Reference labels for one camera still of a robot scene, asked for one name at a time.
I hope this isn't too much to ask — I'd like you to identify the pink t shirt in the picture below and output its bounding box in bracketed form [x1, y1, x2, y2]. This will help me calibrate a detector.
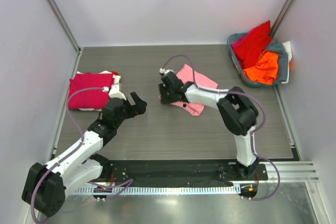
[171, 64, 220, 116]

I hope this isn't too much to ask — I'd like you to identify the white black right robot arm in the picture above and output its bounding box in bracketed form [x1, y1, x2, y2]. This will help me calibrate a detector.
[159, 70, 259, 180]

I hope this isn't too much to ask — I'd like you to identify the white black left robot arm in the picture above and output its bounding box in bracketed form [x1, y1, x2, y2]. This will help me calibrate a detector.
[22, 92, 147, 223]

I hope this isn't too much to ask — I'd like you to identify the teal laundry basket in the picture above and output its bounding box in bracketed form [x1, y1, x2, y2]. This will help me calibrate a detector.
[227, 33, 274, 88]

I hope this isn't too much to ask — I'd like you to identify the red t shirt in basket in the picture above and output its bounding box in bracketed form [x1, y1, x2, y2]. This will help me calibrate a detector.
[232, 20, 272, 69]

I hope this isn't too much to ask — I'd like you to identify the orange t shirt in basket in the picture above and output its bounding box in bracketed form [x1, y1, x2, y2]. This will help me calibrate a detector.
[243, 50, 279, 86]

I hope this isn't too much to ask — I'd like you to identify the grey blue t shirt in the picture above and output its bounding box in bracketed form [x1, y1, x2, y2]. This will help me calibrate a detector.
[266, 39, 290, 85]

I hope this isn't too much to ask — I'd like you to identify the white cloth in basket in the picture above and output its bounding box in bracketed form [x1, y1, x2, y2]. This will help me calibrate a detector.
[282, 41, 292, 63]

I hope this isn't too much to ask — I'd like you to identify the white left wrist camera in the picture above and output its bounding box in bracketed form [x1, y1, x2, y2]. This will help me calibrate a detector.
[102, 83, 127, 100]

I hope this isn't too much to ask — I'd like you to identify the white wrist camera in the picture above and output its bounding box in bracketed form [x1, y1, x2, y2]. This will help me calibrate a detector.
[102, 83, 127, 100]
[159, 68, 175, 77]

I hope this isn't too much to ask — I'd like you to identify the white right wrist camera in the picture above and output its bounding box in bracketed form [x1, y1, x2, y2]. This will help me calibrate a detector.
[159, 68, 175, 77]

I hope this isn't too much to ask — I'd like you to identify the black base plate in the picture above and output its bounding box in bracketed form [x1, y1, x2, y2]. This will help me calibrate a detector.
[93, 159, 268, 188]

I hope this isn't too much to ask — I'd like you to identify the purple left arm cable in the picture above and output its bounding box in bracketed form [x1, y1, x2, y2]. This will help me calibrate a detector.
[30, 87, 134, 223]

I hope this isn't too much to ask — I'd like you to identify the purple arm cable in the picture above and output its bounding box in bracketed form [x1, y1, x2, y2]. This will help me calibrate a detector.
[160, 54, 281, 202]
[30, 87, 134, 223]

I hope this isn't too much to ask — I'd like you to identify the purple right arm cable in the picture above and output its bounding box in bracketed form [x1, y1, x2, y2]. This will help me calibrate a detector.
[160, 54, 281, 202]

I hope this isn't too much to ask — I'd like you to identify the slotted cable duct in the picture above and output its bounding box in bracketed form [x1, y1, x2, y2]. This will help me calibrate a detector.
[72, 184, 241, 196]

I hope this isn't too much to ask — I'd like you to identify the left aluminium frame post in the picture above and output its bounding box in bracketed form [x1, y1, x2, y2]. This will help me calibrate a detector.
[29, 0, 82, 56]

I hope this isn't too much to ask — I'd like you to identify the aluminium frame post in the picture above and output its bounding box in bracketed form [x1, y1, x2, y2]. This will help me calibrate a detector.
[270, 0, 295, 37]
[29, 0, 82, 56]

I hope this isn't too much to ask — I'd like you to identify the right aluminium frame post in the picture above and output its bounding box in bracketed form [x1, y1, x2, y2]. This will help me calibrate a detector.
[270, 0, 295, 37]

